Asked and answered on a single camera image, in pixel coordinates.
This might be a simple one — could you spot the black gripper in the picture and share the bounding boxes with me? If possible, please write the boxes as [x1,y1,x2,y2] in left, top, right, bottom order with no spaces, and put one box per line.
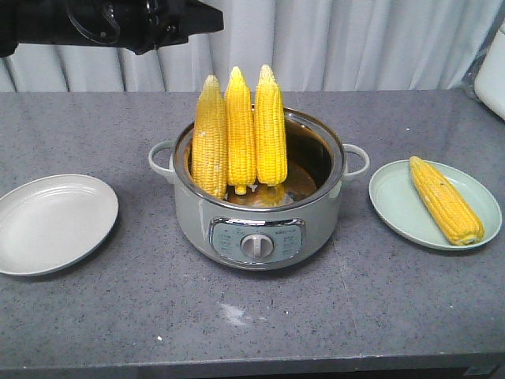
[1,0,224,57]

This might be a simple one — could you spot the yellow corn cob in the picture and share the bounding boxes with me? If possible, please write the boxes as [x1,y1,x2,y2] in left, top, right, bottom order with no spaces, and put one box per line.
[409,156,485,246]
[192,75,228,199]
[254,65,287,186]
[225,66,256,196]

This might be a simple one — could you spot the white pleated curtain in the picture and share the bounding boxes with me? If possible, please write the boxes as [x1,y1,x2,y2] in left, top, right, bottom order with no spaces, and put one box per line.
[1,1,504,92]

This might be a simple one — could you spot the white ceramic plate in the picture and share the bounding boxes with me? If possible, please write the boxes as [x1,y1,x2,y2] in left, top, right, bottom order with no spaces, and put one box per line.
[1,174,118,276]

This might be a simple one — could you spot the grey-green electric cooking pot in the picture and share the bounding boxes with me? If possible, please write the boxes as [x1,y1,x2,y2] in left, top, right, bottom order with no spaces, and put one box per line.
[148,108,370,271]

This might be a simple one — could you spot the light green plate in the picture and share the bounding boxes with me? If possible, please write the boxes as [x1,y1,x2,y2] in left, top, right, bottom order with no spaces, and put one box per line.
[368,159,502,251]

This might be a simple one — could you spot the white blender with clear jar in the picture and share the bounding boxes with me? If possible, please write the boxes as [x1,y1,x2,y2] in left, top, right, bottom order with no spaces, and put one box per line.
[474,24,505,119]

